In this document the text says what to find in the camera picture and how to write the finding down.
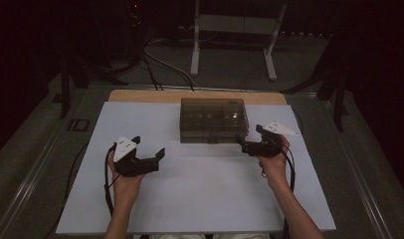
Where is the person's left hand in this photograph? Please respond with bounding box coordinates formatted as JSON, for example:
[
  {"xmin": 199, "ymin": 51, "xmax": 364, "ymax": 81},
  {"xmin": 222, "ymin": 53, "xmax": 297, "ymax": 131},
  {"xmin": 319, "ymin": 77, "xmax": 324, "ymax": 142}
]
[{"xmin": 108, "ymin": 158, "xmax": 146, "ymax": 207}]

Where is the brown translucent drawer box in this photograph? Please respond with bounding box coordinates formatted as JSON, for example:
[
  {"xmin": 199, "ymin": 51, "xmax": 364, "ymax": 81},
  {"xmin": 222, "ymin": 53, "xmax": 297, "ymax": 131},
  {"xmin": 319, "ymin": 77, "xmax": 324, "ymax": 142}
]
[{"xmin": 179, "ymin": 98, "xmax": 250, "ymax": 144}]

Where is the black floor cable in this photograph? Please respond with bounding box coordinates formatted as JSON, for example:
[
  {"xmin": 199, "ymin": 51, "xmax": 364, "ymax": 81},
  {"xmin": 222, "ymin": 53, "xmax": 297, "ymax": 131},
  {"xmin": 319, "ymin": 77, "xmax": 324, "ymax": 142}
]
[{"xmin": 40, "ymin": 142, "xmax": 91, "ymax": 239}]

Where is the person's right hand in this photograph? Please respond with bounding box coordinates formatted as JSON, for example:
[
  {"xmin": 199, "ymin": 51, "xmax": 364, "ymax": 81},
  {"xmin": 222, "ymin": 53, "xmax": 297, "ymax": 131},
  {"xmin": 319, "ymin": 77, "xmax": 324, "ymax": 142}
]
[{"xmin": 257, "ymin": 133, "xmax": 292, "ymax": 191}]

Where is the grey metal floor rail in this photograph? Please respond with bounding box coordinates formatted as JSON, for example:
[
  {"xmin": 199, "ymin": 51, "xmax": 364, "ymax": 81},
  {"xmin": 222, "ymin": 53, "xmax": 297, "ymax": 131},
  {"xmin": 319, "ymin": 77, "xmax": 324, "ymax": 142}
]
[
  {"xmin": 0, "ymin": 87, "xmax": 89, "ymax": 239},
  {"xmin": 322, "ymin": 99, "xmax": 395, "ymax": 239}
]

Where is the white table board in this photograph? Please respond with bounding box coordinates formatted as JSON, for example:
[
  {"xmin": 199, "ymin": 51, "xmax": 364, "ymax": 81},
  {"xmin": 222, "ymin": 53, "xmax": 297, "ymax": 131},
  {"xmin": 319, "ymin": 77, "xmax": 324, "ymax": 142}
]
[{"xmin": 55, "ymin": 101, "xmax": 337, "ymax": 235}]

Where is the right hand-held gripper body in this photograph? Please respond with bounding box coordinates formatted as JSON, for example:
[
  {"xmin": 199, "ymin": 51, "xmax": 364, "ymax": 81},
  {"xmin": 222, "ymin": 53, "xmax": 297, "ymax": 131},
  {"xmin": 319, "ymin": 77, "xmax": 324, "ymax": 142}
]
[{"xmin": 242, "ymin": 120, "xmax": 300, "ymax": 158}]

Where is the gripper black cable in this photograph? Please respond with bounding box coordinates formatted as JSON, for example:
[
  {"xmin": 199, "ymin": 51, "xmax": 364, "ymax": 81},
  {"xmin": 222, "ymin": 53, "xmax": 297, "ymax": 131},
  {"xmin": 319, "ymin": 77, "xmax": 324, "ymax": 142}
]
[
  {"xmin": 281, "ymin": 142, "xmax": 297, "ymax": 239},
  {"xmin": 103, "ymin": 143, "xmax": 120, "ymax": 217}
]

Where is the grey floor cable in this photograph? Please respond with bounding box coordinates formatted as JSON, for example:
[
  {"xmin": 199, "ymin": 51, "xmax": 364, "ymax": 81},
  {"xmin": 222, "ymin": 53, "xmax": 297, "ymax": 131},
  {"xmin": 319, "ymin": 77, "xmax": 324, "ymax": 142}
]
[{"xmin": 143, "ymin": 38, "xmax": 203, "ymax": 92}]

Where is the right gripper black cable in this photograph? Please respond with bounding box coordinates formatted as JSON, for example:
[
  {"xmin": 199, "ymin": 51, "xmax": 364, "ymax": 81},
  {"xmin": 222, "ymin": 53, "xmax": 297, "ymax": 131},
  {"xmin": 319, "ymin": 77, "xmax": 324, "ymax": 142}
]
[{"xmin": 281, "ymin": 142, "xmax": 297, "ymax": 239}]

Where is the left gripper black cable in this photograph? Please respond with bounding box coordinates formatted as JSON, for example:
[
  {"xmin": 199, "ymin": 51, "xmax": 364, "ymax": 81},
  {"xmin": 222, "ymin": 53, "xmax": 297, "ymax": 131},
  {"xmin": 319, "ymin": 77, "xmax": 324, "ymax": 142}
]
[{"xmin": 103, "ymin": 143, "xmax": 120, "ymax": 217}]

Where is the white metal stand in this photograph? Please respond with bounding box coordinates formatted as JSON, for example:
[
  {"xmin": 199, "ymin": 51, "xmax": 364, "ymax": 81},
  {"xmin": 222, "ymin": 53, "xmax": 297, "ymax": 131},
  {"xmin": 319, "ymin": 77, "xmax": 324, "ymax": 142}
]
[{"xmin": 189, "ymin": 0, "xmax": 288, "ymax": 82}]

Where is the black rectangular floor frame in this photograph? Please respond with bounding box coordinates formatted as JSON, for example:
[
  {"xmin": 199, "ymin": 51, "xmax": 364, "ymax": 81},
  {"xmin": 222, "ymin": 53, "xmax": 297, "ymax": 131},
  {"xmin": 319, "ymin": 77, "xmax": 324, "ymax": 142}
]
[{"xmin": 68, "ymin": 118, "xmax": 91, "ymax": 132}]

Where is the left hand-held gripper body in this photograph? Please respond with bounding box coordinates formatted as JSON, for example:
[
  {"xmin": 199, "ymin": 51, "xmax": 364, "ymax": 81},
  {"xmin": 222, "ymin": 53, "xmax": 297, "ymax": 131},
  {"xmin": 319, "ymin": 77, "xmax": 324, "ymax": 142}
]
[{"xmin": 112, "ymin": 135, "xmax": 161, "ymax": 177}]

